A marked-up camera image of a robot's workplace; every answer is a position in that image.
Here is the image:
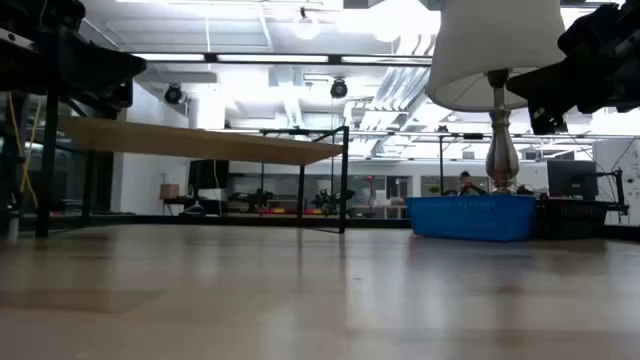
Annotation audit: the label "wooden shelf black metal legs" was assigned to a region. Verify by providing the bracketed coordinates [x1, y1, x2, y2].
[35, 87, 351, 237]

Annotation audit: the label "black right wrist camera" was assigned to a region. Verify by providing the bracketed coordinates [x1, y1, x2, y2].
[557, 0, 640, 56]

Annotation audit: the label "silver table lamp white shade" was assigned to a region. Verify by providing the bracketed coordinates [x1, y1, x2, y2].
[425, 0, 569, 196]

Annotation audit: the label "round pendant lamp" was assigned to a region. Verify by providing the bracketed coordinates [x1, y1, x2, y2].
[292, 7, 322, 42]

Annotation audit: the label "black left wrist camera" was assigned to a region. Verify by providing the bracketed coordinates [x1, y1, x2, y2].
[0, 0, 86, 31]

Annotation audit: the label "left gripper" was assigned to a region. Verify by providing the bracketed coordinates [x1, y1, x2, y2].
[0, 27, 148, 112]

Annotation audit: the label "white cup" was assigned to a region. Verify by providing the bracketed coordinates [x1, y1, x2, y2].
[3, 214, 21, 240]

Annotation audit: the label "person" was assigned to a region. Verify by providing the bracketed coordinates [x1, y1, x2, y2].
[458, 170, 489, 196]

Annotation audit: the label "white cabinet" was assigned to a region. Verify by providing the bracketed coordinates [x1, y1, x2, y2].
[592, 138, 640, 226]

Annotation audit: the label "black plastic basket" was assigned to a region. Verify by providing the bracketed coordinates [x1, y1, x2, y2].
[533, 199, 610, 240]

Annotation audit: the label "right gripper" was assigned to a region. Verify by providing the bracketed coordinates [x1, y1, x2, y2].
[506, 24, 640, 136]

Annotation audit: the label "black metal table frame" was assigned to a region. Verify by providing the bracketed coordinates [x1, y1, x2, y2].
[19, 213, 640, 242]

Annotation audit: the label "black vertical pole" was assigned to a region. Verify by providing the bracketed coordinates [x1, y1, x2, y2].
[438, 133, 446, 196]

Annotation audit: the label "black computer monitor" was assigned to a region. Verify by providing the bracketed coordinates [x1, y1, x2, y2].
[546, 159, 600, 202]
[188, 159, 231, 191]

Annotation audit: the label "long ceiling light fixture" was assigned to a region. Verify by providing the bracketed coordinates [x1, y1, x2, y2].
[132, 51, 434, 67]

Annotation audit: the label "blue plastic basket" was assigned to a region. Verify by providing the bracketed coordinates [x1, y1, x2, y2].
[405, 194, 538, 243]

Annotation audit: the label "yellow cable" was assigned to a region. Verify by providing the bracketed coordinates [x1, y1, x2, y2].
[6, 93, 41, 209]

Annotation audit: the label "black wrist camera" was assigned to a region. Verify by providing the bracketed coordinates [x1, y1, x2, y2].
[0, 0, 86, 31]
[557, 0, 640, 56]

